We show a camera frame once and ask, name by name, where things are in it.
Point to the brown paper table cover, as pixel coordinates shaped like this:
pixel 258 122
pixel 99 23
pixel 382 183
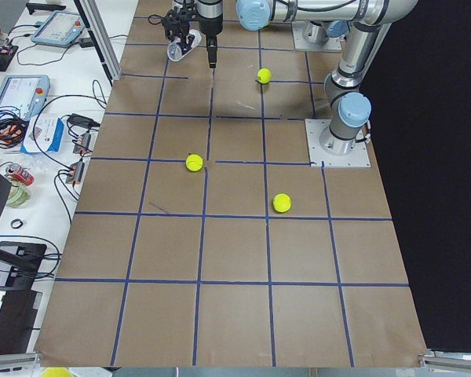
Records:
pixel 166 267

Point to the yellow ball bottom edge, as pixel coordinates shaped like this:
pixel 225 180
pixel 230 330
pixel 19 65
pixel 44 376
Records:
pixel 56 372

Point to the yellow tennis ball lower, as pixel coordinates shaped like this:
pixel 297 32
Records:
pixel 281 202

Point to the black flat panel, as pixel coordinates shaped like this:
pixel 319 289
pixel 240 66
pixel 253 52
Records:
pixel 17 318

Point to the yellow tennis ball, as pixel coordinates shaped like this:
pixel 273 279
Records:
pixel 281 202
pixel 264 76
pixel 194 162

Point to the lower teach pendant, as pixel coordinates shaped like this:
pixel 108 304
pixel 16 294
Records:
pixel 24 95

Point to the grey orange connector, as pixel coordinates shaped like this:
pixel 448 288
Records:
pixel 75 173
pixel 82 144

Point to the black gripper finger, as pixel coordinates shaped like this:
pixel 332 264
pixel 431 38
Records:
pixel 211 51

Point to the upper teach pendant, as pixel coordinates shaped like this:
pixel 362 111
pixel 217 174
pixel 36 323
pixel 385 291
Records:
pixel 61 29

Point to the aluminium frame post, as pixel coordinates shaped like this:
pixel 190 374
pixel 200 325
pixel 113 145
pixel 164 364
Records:
pixel 93 21

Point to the red soda can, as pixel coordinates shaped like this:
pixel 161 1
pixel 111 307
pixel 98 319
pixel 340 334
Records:
pixel 20 174

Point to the yellow tennis ball middle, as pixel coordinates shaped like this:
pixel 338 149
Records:
pixel 194 162

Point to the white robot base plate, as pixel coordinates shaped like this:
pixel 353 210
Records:
pixel 326 151

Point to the black power adapter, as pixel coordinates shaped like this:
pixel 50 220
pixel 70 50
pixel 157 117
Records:
pixel 82 121

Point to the blue white cardboard box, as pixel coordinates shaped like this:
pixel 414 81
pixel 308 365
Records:
pixel 44 133

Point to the clear tennis ball can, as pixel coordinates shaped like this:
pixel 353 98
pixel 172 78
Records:
pixel 177 50

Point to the lower grey orange connector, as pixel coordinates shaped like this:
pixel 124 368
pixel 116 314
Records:
pixel 75 173

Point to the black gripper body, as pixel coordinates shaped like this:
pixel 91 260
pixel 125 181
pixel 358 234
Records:
pixel 177 29
pixel 209 25

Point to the black docking device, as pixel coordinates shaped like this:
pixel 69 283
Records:
pixel 19 264

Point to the teach pendant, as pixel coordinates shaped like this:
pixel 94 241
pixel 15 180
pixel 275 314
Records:
pixel 24 95
pixel 61 29

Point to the yellow tennis ball upper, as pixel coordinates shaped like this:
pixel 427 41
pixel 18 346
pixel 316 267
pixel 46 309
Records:
pixel 264 76

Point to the green tape roll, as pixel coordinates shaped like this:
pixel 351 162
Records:
pixel 18 195

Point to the upper grey orange connector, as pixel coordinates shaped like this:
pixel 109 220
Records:
pixel 82 144

